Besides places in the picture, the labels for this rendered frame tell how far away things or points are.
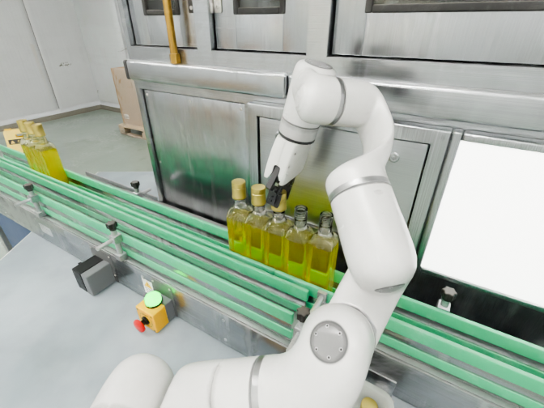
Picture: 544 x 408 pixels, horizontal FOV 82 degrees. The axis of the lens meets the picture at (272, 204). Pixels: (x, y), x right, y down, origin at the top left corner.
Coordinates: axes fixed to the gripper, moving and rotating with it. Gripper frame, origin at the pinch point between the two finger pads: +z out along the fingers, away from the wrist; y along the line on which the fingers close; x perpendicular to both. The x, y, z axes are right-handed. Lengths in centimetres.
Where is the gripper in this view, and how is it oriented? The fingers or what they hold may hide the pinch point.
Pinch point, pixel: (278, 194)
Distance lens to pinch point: 70.6
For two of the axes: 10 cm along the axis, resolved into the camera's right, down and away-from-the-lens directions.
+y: -5.3, 4.3, -7.3
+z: -2.2, 7.6, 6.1
